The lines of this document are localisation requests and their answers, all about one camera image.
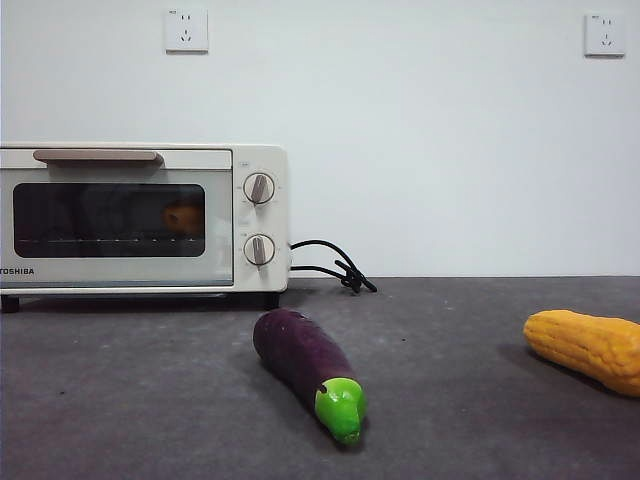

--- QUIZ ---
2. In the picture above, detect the brown potato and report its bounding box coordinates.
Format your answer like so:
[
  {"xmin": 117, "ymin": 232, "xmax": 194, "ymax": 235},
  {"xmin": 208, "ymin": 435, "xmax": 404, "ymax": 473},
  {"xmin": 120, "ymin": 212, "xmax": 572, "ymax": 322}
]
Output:
[{"xmin": 161, "ymin": 199, "xmax": 205, "ymax": 235}]

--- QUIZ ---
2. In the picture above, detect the beige oven knob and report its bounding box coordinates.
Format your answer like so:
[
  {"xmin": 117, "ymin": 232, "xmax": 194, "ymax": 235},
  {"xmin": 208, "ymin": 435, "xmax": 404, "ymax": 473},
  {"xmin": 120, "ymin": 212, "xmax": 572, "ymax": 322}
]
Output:
[
  {"xmin": 242, "ymin": 232, "xmax": 278, "ymax": 267},
  {"xmin": 242, "ymin": 171, "xmax": 278, "ymax": 207}
]

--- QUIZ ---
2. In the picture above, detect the white toaster oven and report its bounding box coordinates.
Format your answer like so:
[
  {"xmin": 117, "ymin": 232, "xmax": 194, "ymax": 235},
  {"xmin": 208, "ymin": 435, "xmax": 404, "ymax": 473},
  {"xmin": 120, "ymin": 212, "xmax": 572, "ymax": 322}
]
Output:
[{"xmin": 0, "ymin": 143, "xmax": 291, "ymax": 314}]

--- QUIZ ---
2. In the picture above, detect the purple eggplant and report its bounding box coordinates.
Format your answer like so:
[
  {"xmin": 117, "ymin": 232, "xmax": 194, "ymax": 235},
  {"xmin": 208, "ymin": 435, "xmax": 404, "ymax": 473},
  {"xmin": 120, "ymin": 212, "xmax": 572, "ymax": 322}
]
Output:
[{"xmin": 252, "ymin": 307, "xmax": 369, "ymax": 444}]

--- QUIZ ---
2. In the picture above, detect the yellow corn cob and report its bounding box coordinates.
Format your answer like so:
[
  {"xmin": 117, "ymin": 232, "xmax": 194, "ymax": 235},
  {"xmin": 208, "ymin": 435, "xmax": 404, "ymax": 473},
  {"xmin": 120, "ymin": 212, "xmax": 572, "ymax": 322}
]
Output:
[{"xmin": 522, "ymin": 309, "xmax": 640, "ymax": 399}]

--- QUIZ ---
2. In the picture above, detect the black power cable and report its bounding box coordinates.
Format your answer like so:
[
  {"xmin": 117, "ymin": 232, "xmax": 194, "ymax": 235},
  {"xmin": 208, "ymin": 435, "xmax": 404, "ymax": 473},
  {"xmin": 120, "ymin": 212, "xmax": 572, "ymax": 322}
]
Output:
[{"xmin": 289, "ymin": 239, "xmax": 379, "ymax": 295}]

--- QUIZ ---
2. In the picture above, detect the white wall socket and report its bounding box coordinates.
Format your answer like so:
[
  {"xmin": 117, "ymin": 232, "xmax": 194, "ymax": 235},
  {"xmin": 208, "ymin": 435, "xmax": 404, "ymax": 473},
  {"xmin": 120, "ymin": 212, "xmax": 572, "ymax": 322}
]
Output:
[
  {"xmin": 164, "ymin": 7, "xmax": 211, "ymax": 56},
  {"xmin": 584, "ymin": 12, "xmax": 627, "ymax": 59}
]

